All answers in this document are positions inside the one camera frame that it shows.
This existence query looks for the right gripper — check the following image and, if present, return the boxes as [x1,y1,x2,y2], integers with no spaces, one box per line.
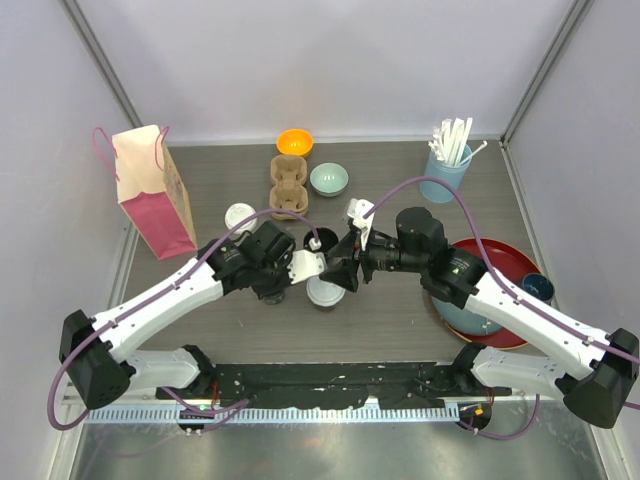
[320,224,427,292]

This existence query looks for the black paper coffee cup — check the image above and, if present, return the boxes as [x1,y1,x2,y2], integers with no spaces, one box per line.
[263,291,285,305]

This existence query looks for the white cup lid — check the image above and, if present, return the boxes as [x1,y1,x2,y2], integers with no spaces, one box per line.
[306,276,346,305]
[224,203,257,238]

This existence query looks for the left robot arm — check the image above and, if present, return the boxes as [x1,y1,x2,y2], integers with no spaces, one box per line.
[59,221,319,410]

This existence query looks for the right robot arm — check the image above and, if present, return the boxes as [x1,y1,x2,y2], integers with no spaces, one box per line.
[320,207,639,429]

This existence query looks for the light green bowl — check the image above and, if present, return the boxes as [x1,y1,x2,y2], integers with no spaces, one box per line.
[309,162,349,197]

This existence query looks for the cardboard cup carrier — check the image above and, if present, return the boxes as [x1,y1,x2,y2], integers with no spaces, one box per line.
[269,155,309,216]

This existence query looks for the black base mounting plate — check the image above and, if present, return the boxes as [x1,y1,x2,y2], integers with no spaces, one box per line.
[154,362,514,409]

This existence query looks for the blue straw holder cup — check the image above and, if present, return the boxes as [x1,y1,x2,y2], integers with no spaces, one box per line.
[420,152,471,203]

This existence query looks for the orange bowl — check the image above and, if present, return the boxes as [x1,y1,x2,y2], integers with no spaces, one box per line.
[276,128,314,158]

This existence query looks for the blue plate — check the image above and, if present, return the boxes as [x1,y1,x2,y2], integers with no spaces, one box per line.
[431,297,503,336]

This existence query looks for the pink paper gift bag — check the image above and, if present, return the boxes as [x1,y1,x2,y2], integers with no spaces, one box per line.
[92,125,197,259]

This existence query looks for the white wrapped straws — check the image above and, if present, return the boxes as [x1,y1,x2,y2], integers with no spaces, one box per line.
[428,117,488,167]

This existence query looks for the red round tray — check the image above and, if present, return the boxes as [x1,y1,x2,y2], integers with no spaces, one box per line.
[437,238,540,350]

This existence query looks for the dark blue mug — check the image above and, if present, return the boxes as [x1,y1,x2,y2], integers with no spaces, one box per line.
[521,272,555,304]

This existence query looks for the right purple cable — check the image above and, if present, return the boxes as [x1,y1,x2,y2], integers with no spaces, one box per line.
[364,175,640,441]

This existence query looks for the purple cable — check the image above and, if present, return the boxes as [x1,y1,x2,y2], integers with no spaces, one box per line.
[47,208,322,434]
[364,175,640,441]

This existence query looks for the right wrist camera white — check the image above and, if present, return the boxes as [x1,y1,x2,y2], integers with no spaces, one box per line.
[346,198,374,251]

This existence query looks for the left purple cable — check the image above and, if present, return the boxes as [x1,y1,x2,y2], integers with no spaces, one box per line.
[47,208,322,434]

